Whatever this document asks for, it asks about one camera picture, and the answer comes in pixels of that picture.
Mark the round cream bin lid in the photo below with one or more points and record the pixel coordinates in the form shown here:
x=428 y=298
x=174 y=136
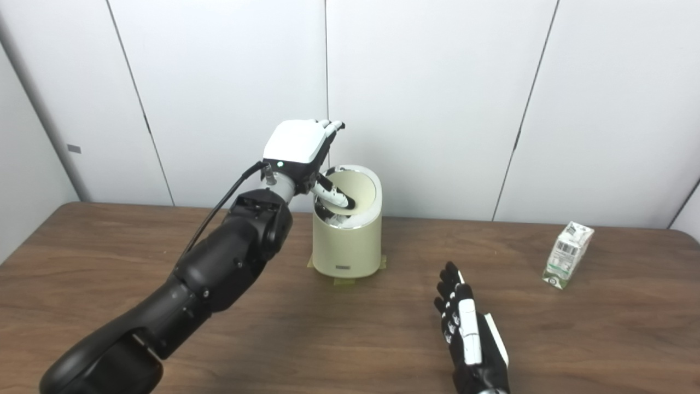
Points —
x=358 y=189

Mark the white green milk carton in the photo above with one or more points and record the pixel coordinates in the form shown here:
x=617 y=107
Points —
x=567 y=254

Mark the cream-colored bin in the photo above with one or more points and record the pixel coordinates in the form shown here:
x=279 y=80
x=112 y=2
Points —
x=347 y=246

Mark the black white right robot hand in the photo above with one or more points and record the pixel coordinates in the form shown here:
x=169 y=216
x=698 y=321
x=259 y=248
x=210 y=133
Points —
x=476 y=345

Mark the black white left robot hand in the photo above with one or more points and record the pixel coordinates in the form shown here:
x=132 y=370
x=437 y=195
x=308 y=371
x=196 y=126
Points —
x=295 y=142

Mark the small gray wall sticker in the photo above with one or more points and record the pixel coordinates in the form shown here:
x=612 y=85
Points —
x=74 y=148

